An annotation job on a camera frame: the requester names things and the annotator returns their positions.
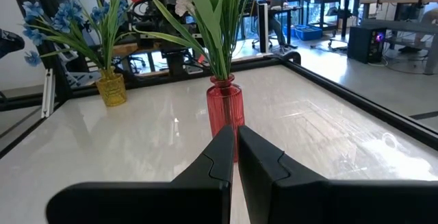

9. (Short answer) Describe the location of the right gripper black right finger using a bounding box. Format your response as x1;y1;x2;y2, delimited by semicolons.
237;125;438;224

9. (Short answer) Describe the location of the yellow glass vase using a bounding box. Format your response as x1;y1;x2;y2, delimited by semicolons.
94;68;128;108

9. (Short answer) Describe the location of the grey work desk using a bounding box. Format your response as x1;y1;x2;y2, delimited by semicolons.
359;0;438;76

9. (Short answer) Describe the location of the silver aluminium extrusion bar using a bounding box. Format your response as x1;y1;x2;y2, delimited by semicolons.
40;68;56;119

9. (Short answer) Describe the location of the white artificial flower stem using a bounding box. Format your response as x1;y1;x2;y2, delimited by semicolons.
174;0;196;18

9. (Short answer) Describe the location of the black computer tower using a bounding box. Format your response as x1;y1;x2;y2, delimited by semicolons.
346;25;388;64

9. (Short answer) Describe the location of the red ribbed glass vase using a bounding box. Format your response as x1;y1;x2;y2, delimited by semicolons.
206;73;246;163

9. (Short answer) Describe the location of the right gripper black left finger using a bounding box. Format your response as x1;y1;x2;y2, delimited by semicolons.
46;125;235;224

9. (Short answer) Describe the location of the white artificial flower bunch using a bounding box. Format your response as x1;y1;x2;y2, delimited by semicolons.
131;0;259;81

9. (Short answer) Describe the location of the blue artificial flower bunch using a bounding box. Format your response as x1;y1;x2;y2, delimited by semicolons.
21;0;114;77
64;0;133;77

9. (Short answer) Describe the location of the white edged monitor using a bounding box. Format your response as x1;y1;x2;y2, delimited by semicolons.
256;3;270;54

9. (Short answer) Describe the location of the person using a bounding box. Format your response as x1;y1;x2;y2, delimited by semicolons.
261;0;294;52

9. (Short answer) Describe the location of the black aluminium table frame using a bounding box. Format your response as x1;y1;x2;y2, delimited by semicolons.
0;0;438;160

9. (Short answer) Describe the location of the blue plastic bin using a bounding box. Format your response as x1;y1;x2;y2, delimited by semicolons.
293;24;323;42

